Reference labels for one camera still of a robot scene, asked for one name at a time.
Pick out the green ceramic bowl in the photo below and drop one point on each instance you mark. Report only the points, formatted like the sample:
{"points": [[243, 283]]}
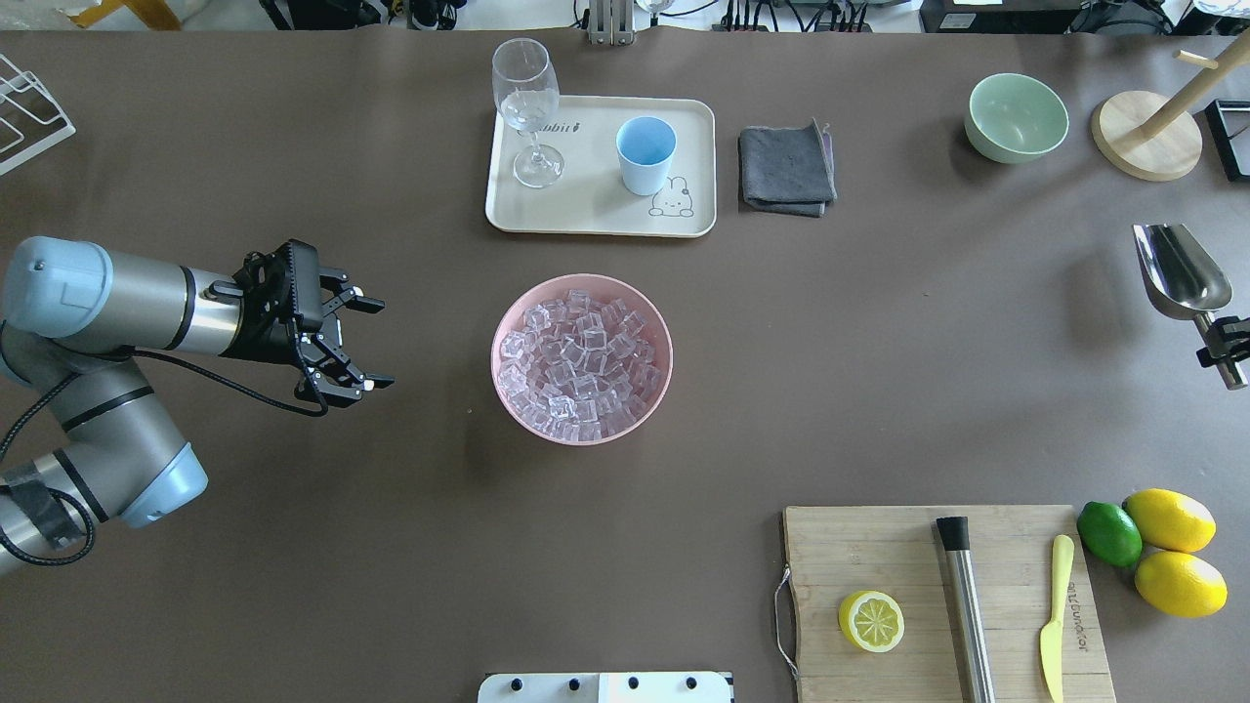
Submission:
{"points": [[1014, 118]]}

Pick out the cream serving tray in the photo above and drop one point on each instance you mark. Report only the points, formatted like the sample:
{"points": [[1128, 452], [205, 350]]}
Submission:
{"points": [[590, 197]]}

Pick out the white cup rack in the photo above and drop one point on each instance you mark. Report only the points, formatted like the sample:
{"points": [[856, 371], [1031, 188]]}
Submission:
{"points": [[32, 120]]}

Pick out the black glass tray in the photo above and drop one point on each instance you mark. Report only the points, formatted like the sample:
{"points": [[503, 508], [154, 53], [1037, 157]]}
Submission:
{"points": [[1228, 122]]}

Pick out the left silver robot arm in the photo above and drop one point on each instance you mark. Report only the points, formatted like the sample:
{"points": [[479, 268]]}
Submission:
{"points": [[76, 319]]}

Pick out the whole yellow lemon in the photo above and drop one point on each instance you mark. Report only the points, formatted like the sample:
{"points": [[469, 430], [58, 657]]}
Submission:
{"points": [[1171, 520], [1181, 585]]}

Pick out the green lime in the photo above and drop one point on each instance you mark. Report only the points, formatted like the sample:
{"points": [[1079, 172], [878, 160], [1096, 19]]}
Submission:
{"points": [[1110, 534]]}

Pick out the silver metal ice scoop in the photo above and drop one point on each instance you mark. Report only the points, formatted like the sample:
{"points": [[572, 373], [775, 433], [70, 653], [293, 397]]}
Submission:
{"points": [[1183, 282]]}

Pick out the half lemon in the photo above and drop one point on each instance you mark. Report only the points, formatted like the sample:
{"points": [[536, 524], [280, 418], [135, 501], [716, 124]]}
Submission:
{"points": [[871, 620]]}

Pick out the wooden glass holder stand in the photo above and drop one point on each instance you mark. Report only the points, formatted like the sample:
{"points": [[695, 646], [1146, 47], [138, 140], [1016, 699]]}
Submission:
{"points": [[1153, 137]]}

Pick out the pink bowl of ice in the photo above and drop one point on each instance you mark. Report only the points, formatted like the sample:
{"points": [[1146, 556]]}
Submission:
{"points": [[582, 359]]}

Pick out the grey folded cloth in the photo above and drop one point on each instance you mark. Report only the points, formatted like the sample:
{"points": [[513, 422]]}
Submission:
{"points": [[788, 170]]}

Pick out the light blue plastic cup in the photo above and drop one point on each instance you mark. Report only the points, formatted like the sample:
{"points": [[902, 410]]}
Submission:
{"points": [[646, 147]]}

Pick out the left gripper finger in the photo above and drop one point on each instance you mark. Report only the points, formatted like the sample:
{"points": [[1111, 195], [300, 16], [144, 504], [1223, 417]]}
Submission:
{"points": [[345, 295], [331, 378]]}

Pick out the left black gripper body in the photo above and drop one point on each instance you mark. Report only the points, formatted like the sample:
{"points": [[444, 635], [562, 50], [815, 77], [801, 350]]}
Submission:
{"points": [[266, 338]]}

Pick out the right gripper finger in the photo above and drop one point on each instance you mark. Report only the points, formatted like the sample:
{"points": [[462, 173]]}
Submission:
{"points": [[1226, 340]]}

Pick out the steel muddler black tip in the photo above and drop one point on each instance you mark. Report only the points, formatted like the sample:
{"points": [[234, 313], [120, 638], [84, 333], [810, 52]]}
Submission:
{"points": [[955, 539]]}

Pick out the yellow plastic knife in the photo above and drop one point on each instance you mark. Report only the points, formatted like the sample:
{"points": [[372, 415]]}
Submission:
{"points": [[1051, 635]]}

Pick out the clear wine glass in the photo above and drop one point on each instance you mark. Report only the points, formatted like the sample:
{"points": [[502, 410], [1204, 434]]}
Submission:
{"points": [[526, 95]]}

